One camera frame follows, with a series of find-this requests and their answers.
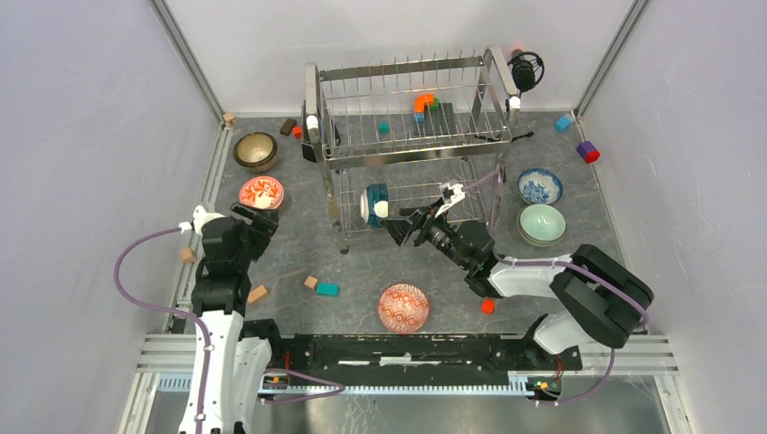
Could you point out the steel two-tier dish rack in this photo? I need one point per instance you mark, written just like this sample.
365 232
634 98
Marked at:
356 99

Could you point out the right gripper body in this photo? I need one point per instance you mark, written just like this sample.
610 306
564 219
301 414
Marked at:
431 227

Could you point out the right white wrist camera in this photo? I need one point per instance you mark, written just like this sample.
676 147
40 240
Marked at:
451 193

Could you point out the purple and red block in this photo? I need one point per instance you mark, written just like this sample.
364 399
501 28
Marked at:
588 152

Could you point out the pale green bowl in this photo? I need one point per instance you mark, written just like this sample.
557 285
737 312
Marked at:
542 220

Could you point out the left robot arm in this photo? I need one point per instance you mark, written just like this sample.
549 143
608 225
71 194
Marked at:
231 353

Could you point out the teal block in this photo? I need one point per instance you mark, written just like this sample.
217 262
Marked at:
325 289

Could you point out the brown glazed bowl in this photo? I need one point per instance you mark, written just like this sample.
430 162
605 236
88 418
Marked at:
256 152

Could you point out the teal white cup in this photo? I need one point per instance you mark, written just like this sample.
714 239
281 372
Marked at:
374 205

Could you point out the celadon green bowl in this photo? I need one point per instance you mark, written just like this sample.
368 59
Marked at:
530 238

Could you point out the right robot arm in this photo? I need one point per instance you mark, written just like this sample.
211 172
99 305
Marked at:
602 301

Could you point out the light blue block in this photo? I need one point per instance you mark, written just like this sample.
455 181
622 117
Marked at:
564 122

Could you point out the orange cube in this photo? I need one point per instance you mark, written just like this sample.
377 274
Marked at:
488 306

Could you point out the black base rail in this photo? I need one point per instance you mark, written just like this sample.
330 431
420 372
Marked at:
419 360

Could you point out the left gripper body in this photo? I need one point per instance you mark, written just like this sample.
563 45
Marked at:
256 236

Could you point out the blue zigzag patterned bowl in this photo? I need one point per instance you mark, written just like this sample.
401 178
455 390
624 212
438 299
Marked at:
403 309

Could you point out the pink patterned bowl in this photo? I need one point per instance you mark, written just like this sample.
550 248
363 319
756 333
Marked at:
261 191

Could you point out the tan wooden cube corner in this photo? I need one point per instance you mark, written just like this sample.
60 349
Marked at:
228 119

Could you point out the tan wooden block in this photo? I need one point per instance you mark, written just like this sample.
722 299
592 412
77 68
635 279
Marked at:
257 294

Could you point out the black bowl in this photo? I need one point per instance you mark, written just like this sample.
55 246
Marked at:
306 146

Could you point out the black microphone on tripod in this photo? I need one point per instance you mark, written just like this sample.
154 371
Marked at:
501 82

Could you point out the blue white floral bowl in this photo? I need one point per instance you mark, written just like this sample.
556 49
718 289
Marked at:
539 186

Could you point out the orange arch brick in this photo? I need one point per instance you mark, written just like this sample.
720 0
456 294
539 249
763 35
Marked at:
420 103

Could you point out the dark brown block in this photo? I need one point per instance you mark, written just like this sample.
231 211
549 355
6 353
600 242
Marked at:
287 127

